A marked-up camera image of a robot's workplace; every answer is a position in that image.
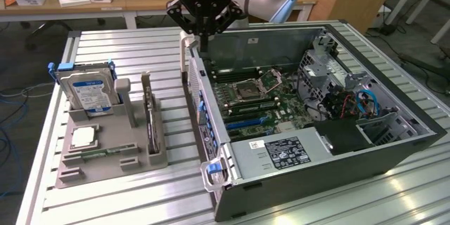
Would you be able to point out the Nvidia graphics card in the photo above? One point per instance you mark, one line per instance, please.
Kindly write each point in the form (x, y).
(148, 109)

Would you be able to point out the silver socket cover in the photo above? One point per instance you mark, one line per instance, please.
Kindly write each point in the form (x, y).
(275, 71)

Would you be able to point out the CPU socket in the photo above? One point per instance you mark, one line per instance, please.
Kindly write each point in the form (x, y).
(247, 90)

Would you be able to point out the grey metal drive cage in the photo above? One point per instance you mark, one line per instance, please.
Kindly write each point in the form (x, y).
(317, 77)

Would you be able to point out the black installed RAM stick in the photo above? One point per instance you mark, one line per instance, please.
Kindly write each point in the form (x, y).
(252, 106)

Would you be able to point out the wooden desk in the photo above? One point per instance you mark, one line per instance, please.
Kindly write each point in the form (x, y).
(49, 9)

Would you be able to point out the black office chair base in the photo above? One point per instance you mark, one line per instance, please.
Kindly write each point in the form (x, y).
(45, 28)

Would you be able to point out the green Dell motherboard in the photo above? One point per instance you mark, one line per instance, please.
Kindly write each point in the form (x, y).
(280, 109)

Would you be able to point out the hard disk with blue caddy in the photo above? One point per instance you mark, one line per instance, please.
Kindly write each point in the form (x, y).
(89, 93)

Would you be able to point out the blue expansion slot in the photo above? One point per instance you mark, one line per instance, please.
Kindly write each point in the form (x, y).
(244, 124)

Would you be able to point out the orange box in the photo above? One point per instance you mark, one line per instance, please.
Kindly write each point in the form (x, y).
(9, 0)

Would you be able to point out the grey parts rack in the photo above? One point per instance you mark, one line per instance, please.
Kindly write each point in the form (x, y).
(116, 135)

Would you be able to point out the silver CPU chip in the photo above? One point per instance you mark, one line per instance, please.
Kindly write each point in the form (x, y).
(81, 136)

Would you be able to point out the black plastic air shroud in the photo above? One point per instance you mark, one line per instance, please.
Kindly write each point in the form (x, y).
(340, 135)

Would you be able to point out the grey power supply unit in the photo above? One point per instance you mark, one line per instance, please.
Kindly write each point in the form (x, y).
(252, 161)

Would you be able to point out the green RAM stick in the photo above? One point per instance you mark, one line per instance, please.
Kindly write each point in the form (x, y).
(101, 152)

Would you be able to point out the black chair leg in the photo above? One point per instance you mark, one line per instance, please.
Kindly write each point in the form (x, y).
(424, 64)

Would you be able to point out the blue case latch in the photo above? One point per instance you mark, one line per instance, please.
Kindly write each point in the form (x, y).
(212, 168)

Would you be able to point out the grey metal disk bay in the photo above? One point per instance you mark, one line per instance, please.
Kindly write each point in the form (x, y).
(383, 130)

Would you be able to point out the black open PC case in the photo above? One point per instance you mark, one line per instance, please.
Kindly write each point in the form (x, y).
(316, 190)

